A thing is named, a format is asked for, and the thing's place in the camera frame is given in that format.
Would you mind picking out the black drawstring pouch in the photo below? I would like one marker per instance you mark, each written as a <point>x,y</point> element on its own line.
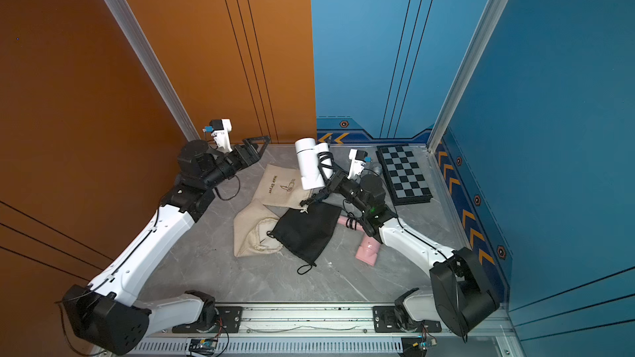
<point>306,233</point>

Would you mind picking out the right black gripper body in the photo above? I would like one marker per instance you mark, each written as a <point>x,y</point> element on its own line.
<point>347,188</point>

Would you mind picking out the green circuit board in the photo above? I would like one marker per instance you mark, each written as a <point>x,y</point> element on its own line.
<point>203,347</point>
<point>416,347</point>

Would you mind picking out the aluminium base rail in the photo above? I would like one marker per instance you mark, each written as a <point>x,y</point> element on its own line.
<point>344,328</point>

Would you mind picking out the beige crumpled drawstring pouch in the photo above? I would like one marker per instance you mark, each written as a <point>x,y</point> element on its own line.
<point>251,227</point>

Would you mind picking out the right green circuit board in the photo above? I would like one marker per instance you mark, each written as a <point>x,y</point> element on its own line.
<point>416,347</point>

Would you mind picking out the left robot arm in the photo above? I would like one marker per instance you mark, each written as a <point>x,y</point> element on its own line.
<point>106,312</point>

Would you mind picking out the pink hair dryer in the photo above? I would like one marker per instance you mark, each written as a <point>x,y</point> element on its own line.
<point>369,247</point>

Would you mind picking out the beige printed drawstring pouch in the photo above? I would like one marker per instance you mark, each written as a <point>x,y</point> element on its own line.
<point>281,187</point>

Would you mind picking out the white hair dryer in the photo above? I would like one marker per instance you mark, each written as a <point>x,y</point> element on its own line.
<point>315,167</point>

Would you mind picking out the grey microphone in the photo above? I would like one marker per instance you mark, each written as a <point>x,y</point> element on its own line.
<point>374,165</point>

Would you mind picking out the folded checkered chess board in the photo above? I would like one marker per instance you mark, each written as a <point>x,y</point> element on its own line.
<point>403,175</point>

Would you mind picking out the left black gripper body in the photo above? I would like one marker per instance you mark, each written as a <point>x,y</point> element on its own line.
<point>230,164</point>

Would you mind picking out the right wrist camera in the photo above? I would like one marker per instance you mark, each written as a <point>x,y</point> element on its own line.
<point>358,160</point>

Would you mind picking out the left green circuit board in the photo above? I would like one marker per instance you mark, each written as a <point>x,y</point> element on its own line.
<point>203,347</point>

